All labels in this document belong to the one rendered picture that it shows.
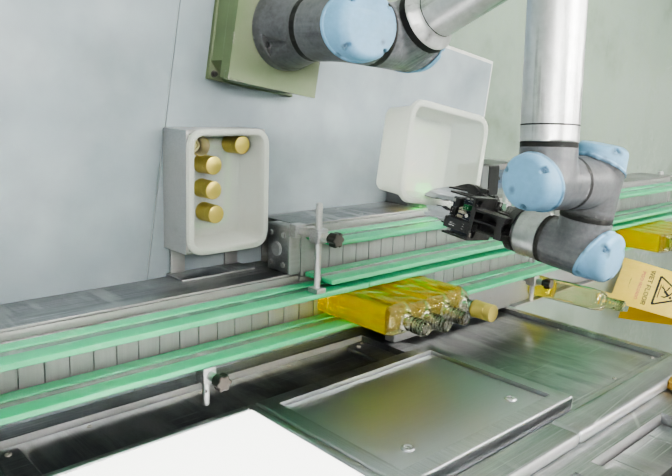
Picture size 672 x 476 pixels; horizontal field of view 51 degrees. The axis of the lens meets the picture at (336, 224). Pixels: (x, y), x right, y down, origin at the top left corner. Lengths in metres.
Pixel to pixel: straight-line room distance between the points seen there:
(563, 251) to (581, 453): 0.36
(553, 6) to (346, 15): 0.36
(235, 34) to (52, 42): 0.31
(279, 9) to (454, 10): 0.30
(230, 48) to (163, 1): 0.14
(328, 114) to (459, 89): 0.47
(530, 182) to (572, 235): 0.17
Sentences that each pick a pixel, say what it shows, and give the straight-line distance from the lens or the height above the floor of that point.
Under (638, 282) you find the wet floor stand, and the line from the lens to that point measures 4.65.
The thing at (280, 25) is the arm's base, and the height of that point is 0.89.
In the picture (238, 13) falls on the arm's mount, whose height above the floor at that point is 0.83.
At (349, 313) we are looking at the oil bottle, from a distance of 1.35.
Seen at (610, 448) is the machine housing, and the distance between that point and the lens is 1.29.
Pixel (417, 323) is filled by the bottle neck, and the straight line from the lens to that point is 1.26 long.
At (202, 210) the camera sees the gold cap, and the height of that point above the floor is 0.79.
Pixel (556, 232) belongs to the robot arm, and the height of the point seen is 1.38.
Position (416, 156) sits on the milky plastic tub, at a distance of 1.29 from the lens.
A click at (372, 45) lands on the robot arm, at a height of 1.06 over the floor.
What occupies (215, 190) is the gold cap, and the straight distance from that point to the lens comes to 1.29.
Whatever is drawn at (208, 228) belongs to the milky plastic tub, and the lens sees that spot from 1.35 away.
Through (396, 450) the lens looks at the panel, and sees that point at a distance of 1.12.
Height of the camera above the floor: 1.88
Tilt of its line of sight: 45 degrees down
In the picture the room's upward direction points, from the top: 103 degrees clockwise
